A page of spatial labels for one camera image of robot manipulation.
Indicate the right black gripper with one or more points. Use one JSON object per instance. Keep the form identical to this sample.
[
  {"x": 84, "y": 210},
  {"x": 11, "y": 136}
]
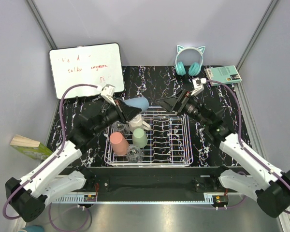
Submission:
[{"x": 177, "y": 103}]

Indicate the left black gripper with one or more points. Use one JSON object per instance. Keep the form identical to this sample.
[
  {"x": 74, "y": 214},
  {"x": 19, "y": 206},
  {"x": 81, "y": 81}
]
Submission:
[{"x": 124, "y": 111}]

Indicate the blue plastic cup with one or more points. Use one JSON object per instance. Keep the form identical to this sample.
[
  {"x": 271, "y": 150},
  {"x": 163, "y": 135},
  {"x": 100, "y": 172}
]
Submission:
[{"x": 139, "y": 102}]

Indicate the green plastic cup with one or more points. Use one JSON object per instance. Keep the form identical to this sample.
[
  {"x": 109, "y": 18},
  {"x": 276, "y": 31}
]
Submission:
[{"x": 139, "y": 138}]

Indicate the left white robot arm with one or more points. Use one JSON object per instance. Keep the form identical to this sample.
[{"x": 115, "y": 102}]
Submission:
[{"x": 28, "y": 196}]

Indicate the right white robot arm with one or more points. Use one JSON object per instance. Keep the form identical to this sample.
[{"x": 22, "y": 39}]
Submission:
[{"x": 268, "y": 185}]

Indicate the clear glass at rack back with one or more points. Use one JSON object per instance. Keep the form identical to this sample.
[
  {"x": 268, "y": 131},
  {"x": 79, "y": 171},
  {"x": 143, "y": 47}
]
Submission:
[{"x": 122, "y": 128}]

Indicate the clear glass near rack front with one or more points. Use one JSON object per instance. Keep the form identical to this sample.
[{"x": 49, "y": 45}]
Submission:
[{"x": 134, "y": 154}]

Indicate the white faceted mug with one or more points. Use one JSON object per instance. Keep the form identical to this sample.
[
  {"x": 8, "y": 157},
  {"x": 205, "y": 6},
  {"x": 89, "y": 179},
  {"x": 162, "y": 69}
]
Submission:
[{"x": 138, "y": 122}]

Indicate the pink plastic cup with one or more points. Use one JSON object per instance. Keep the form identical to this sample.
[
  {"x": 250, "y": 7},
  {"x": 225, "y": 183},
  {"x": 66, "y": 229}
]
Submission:
[{"x": 119, "y": 143}]

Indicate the teal cat-ear headphones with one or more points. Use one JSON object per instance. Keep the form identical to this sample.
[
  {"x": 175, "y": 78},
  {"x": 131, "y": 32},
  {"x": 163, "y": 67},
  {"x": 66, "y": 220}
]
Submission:
[{"x": 189, "y": 55}]

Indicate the white dry-erase board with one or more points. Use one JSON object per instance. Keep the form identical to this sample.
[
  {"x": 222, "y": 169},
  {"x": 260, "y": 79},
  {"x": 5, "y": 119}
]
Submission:
[{"x": 94, "y": 65}]

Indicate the teal paperback book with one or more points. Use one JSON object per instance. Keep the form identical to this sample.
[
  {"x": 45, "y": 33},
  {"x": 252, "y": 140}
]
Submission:
[{"x": 224, "y": 74}]

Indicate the green box with wood top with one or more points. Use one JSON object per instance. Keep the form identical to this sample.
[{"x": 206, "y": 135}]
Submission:
[{"x": 31, "y": 148}]

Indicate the blue round object at bottom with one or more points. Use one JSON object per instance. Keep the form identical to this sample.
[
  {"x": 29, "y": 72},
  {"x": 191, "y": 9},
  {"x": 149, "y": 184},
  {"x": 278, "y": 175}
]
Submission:
[{"x": 32, "y": 228}]

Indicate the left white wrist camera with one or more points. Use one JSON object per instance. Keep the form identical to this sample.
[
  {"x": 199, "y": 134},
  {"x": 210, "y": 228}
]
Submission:
[{"x": 107, "y": 92}]

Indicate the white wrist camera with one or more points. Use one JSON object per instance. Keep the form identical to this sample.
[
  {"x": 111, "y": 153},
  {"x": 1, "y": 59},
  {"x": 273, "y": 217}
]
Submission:
[
  {"x": 198, "y": 84},
  {"x": 107, "y": 92}
]

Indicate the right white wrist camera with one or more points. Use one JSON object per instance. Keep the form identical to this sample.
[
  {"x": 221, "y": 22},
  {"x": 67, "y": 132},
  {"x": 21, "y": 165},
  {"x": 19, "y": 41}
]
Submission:
[{"x": 198, "y": 84}]

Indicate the white wire dish rack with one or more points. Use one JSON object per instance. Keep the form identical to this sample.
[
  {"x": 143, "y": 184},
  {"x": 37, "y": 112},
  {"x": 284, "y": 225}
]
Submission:
[{"x": 168, "y": 142}]

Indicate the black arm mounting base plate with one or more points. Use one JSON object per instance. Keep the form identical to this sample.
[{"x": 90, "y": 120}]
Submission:
[{"x": 155, "y": 185}]

